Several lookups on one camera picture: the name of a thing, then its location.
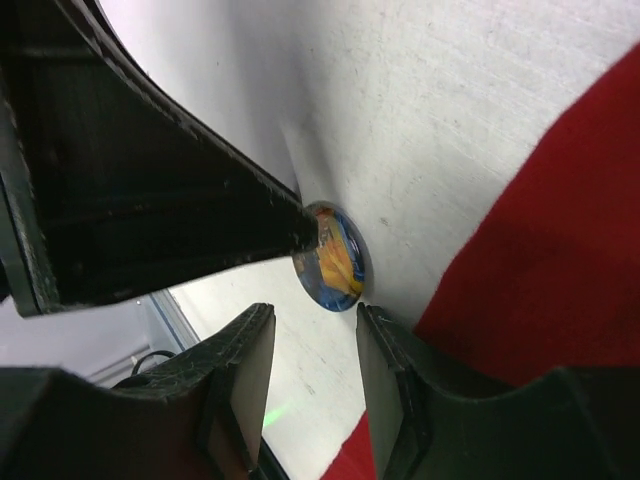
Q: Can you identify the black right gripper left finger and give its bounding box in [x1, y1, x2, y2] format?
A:
[1, 303, 276, 479]

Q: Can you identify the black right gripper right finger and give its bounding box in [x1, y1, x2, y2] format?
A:
[356, 304, 639, 479]

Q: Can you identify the round colourful brooch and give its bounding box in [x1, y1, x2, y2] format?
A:
[292, 201, 369, 312]

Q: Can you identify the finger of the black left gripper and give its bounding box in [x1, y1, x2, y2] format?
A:
[1, 1, 318, 317]

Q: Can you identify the red t-shirt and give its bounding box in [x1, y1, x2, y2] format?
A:
[326, 49, 639, 479]

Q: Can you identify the aluminium table frame rail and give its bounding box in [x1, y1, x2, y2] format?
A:
[89, 290, 199, 387]

